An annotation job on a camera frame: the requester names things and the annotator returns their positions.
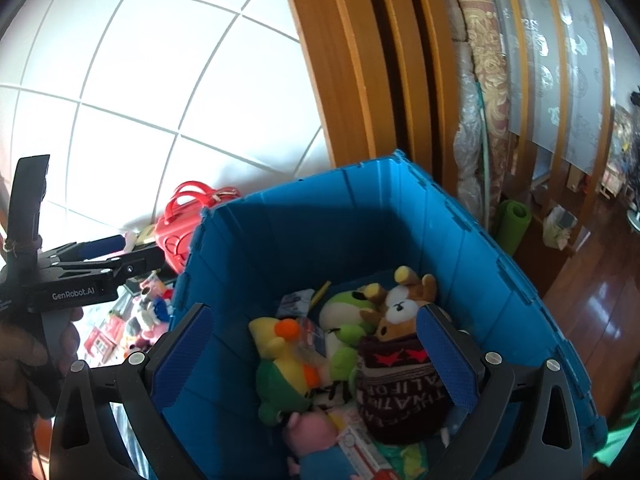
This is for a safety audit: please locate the white black striped plush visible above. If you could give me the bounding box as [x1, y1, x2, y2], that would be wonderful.
[312, 377, 358, 411]

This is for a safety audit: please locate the green yoga mat roll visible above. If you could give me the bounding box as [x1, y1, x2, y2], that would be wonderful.
[494, 199, 532, 257]

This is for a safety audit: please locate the plush bear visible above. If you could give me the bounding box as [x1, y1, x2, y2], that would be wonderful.
[354, 300, 453, 446]

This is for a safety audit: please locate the red bear-embossed suitcase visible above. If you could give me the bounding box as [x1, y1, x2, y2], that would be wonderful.
[154, 181, 242, 277]

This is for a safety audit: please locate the clear plastic package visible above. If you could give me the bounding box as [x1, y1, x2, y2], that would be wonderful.
[295, 317, 328, 363]

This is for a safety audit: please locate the rolled patterned carpet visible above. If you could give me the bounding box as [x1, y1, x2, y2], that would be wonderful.
[446, 0, 512, 241]

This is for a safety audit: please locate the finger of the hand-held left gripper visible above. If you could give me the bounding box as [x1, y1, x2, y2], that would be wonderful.
[40, 234, 127, 263]
[50, 244, 165, 285]

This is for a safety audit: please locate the wooden door frame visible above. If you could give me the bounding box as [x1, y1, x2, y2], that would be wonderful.
[275, 0, 461, 196]

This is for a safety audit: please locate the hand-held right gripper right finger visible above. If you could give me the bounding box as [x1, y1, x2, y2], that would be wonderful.
[416, 302, 583, 480]

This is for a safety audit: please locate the pink pig plush teal body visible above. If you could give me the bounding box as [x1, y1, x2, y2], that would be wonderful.
[281, 409, 353, 480]

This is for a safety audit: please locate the yellow plush toy green shirt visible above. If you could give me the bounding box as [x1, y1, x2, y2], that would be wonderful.
[249, 316, 323, 427]

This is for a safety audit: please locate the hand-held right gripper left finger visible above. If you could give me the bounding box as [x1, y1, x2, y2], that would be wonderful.
[47, 302, 216, 480]

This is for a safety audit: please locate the blue plastic storage crate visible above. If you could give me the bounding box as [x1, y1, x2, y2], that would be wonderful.
[162, 149, 608, 480]

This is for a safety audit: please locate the white box red print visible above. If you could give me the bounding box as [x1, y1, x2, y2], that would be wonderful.
[336, 419, 398, 480]

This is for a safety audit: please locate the person's left hand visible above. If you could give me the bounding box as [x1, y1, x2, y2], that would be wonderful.
[0, 307, 84, 417]

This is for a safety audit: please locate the green pole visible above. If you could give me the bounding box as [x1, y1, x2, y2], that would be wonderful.
[476, 80, 496, 233]

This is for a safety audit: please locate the plastic wrapped roll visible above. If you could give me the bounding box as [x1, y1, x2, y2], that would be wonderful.
[451, 42, 488, 221]

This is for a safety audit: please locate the frosted glass sliding door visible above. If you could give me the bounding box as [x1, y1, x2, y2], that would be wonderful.
[500, 0, 617, 173]

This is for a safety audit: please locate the green cloth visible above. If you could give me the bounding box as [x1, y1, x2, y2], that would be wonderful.
[592, 382, 640, 467]

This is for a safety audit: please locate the pink tissue pack white label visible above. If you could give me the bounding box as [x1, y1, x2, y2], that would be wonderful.
[84, 327, 120, 361]

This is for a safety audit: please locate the brown yellow plush toy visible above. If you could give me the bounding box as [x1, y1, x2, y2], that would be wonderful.
[360, 265, 439, 321]

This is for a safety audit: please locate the green frog plush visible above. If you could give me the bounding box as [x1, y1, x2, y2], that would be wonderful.
[319, 285, 383, 386]

